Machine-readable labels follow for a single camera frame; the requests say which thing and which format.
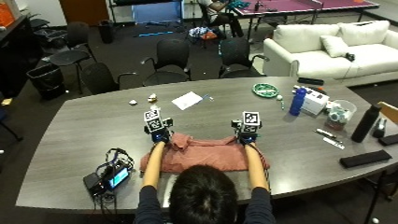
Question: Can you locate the person's right hand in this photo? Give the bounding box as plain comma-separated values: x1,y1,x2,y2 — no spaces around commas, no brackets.
230,119,264,146

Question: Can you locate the person's left hand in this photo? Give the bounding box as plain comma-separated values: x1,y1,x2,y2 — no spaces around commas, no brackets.
143,117,176,145

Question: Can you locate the pink shirt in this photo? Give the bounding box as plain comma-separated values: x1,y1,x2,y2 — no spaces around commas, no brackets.
140,133,272,174

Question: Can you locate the right white marker cube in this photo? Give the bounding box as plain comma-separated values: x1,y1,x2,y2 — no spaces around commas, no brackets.
240,111,261,134

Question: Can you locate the white marker cube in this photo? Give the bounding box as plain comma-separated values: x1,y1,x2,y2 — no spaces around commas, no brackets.
240,111,261,134
143,108,165,133

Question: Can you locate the left white marker cube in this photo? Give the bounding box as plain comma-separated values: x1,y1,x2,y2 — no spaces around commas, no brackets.
143,108,165,133

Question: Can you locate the white paper sheet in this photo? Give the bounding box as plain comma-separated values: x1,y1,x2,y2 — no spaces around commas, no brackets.
171,91,204,111

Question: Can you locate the blue water bottle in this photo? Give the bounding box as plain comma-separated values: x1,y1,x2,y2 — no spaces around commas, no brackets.
289,87,309,117

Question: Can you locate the black device with lit screen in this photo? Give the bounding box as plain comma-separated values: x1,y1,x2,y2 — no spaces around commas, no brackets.
83,162,132,198

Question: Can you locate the black marker pen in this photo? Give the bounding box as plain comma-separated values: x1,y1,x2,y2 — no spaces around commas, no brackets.
313,128,345,145

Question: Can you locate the white box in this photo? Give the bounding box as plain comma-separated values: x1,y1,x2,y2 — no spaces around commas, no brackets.
301,89,332,117

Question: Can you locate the white flat strip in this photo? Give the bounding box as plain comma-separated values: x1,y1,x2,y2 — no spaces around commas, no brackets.
322,136,346,150

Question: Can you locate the the person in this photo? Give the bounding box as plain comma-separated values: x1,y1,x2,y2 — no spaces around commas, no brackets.
132,163,277,224

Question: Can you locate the black remote control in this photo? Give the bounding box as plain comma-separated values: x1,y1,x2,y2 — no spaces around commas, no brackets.
296,77,326,86

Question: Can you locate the black office chair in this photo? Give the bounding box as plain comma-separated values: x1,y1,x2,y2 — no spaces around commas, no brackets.
218,36,272,79
140,38,193,87
80,62,141,95
41,21,99,94

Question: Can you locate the clear plastic container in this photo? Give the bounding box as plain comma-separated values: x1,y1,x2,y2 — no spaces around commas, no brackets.
324,99,358,132

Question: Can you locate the black water bottle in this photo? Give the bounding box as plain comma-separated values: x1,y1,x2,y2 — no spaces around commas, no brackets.
350,105,384,144

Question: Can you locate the black flat case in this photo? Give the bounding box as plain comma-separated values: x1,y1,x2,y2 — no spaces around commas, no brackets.
377,133,398,147
338,149,393,169

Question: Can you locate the black waste bin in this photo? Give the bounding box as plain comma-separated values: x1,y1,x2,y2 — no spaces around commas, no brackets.
25,63,67,101

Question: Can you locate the white sofa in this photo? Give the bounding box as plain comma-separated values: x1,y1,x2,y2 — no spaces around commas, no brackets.
262,20,398,88

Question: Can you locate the wooden chair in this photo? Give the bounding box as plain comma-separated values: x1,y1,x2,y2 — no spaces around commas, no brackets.
377,101,398,126

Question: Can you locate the white sofa cushion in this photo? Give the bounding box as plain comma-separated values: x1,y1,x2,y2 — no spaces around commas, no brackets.
318,35,350,59

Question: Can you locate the blue screen stand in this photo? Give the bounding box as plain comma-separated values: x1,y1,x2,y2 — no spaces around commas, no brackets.
131,0,187,26

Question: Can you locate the purple table-tennis table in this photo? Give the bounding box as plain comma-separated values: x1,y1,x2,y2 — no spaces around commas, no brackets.
230,0,381,41

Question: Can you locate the black cable bundle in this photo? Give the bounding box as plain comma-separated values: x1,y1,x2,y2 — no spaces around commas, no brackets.
95,147,136,177

